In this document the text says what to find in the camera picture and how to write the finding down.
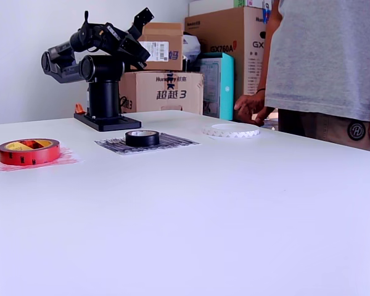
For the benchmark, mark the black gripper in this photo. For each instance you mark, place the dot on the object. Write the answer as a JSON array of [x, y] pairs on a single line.
[[115, 37]]

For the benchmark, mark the black tape roll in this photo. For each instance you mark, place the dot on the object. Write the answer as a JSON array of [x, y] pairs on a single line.
[[142, 140]]

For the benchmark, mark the white tape roll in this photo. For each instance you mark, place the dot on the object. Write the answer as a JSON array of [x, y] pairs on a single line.
[[209, 132]]

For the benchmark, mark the red tape roll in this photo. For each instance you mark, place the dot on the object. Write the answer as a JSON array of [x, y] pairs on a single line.
[[27, 157]]

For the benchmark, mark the person's right forearm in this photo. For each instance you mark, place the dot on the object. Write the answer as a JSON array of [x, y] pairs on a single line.
[[269, 46]]

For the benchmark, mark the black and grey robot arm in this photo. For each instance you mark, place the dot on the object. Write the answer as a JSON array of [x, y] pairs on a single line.
[[103, 95]]

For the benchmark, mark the person's right hand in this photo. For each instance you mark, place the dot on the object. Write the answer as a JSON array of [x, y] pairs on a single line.
[[253, 108]]

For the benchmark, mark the cardboard box with shipping label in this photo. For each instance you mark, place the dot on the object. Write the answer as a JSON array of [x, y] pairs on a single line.
[[166, 34]]

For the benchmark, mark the white plastic bag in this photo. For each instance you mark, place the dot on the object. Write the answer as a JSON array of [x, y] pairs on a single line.
[[191, 46]]

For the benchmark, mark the cardboard box with blue print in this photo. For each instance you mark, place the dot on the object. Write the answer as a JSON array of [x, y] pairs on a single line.
[[172, 101]]

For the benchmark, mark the orange and black clamp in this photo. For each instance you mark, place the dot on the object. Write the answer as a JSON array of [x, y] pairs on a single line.
[[79, 108]]

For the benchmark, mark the large GX760A cardboard box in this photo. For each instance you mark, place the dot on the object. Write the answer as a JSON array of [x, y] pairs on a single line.
[[222, 27]]

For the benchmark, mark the teal cardboard box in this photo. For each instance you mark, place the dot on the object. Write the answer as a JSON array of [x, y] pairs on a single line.
[[226, 92]]

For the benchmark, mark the black scribbled paper sheet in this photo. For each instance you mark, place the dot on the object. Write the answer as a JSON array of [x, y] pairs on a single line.
[[179, 143]]

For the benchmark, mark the green and white box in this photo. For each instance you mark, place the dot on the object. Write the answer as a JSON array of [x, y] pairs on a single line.
[[249, 3]]

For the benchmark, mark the red scribbled paper sheet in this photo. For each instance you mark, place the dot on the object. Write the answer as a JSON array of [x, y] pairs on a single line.
[[71, 160]]

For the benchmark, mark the person in grey t-shirt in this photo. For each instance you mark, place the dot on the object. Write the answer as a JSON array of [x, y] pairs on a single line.
[[327, 61]]

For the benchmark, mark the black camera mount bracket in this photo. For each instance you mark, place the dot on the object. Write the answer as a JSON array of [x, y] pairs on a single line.
[[142, 18]]

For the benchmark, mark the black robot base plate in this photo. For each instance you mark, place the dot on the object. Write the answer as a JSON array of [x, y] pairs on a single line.
[[111, 123]]

